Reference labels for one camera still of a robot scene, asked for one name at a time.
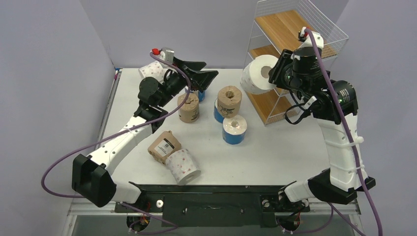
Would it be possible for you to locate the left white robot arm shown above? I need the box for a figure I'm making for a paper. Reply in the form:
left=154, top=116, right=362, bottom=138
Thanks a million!
left=72, top=58, right=219, bottom=211

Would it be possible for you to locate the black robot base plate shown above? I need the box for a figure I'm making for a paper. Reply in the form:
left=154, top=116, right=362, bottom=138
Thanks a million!
left=115, top=184, right=310, bottom=228

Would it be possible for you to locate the white wire wooden shelf rack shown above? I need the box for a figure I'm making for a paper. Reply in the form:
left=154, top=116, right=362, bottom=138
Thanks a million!
left=244, top=0, right=349, bottom=125

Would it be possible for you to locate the blue wrapped roll front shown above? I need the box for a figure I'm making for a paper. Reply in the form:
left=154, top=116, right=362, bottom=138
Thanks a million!
left=222, top=115, right=247, bottom=145

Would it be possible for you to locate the blue wrapped roll back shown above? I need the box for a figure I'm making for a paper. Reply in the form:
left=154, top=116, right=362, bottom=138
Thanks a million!
left=187, top=89, right=205, bottom=102

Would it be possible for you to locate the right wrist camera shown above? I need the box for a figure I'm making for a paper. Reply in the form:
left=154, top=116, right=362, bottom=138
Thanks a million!
left=298, top=27, right=325, bottom=50

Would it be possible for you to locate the white floral roll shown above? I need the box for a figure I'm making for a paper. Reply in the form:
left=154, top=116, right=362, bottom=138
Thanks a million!
left=240, top=55, right=278, bottom=95
left=165, top=149, right=201, bottom=186
left=138, top=61, right=168, bottom=82

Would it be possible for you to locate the blue wrapped roll under stack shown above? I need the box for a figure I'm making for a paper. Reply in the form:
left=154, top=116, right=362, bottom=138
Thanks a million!
left=213, top=99, right=224, bottom=123

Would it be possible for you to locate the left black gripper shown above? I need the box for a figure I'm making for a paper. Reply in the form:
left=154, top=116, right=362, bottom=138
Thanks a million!
left=157, top=57, right=218, bottom=108

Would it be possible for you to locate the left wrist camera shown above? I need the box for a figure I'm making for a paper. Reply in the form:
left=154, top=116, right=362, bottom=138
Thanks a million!
left=151, top=47, right=175, bottom=64

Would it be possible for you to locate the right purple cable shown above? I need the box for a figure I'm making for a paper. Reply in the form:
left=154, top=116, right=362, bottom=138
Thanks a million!
left=304, top=29, right=384, bottom=236

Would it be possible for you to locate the brown roll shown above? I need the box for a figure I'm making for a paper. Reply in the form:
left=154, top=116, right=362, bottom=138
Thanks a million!
left=148, top=131, right=182, bottom=165
left=217, top=86, right=242, bottom=118
left=179, top=93, right=200, bottom=123

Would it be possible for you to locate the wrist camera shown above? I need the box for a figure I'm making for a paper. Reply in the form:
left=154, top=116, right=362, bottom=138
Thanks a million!
left=151, top=47, right=175, bottom=64
left=298, top=27, right=325, bottom=50

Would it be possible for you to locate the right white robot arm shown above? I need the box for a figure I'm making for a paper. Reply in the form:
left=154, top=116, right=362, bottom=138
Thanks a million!
left=268, top=47, right=376, bottom=210

